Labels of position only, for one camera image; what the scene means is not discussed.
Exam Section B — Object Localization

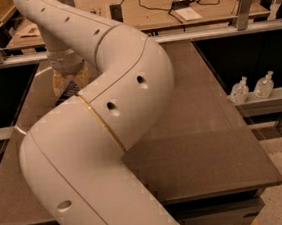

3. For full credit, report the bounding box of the right metal rail bracket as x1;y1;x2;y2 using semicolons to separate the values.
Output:
234;0;252;31

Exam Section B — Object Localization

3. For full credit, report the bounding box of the middle metal rail bracket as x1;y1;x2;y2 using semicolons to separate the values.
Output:
110;3;123;22

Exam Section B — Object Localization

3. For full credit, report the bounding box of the black cable on desk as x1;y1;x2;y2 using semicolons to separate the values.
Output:
138;0;223;29

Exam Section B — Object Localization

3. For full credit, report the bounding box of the clear sanitizer bottle right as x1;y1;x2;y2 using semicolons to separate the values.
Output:
253;71;274;99

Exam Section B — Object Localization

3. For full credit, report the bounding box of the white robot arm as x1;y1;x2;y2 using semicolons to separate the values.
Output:
14;0;180;225

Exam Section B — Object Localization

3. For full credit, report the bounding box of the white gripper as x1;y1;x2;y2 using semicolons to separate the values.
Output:
46;49;89;97

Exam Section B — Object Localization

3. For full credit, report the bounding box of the black power adapter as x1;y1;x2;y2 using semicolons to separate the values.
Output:
172;0;194;9

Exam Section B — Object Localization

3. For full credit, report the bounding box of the wooden back desk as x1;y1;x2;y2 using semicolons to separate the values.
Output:
2;0;271;51

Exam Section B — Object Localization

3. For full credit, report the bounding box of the tan envelope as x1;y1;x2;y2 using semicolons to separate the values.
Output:
18;23;40;38

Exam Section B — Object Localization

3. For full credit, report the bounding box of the clear sanitizer bottle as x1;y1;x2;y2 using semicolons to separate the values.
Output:
230;76;249;104
253;71;274;99

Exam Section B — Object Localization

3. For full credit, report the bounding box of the white paper card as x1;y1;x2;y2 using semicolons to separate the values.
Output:
176;7;201;21

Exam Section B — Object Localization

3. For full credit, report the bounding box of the dark blue rxbar wrapper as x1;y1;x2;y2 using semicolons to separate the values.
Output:
54;80;79;105

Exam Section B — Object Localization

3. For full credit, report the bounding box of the clear sanitizer bottle left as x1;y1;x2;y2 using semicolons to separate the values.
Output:
230;76;249;104

